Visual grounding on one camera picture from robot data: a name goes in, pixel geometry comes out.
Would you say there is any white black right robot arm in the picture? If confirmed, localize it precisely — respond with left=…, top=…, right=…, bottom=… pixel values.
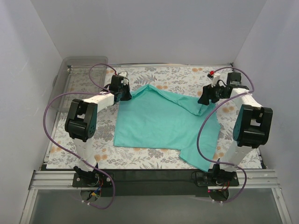
left=195, top=71, right=273, bottom=186

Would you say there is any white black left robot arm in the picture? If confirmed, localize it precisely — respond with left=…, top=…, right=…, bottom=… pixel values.
left=64, top=72, right=132, bottom=187

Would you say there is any clear plastic bin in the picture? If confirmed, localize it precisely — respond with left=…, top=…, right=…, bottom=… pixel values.
left=49, top=56, right=108, bottom=112

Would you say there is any teal t shirt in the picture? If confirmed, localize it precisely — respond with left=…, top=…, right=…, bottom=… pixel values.
left=114, top=84, right=221, bottom=171

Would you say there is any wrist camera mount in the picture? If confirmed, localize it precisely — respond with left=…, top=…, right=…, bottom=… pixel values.
left=207, top=71, right=221, bottom=87
left=116, top=71, right=129, bottom=85

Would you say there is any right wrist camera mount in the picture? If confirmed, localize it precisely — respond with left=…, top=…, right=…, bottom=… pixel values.
left=207, top=71, right=221, bottom=87

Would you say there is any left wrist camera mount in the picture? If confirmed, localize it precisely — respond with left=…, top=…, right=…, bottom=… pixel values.
left=116, top=71, right=129, bottom=85

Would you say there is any floral patterned table mat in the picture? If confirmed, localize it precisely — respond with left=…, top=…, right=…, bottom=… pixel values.
left=46, top=66, right=261, bottom=170

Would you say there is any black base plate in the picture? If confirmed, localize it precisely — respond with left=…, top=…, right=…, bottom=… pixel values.
left=72, top=169, right=239, bottom=197

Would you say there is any aluminium frame rail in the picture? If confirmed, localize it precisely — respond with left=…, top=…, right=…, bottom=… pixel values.
left=21, top=169, right=292, bottom=224

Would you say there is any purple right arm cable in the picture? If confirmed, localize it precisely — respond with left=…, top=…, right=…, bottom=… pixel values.
left=196, top=66, right=256, bottom=204

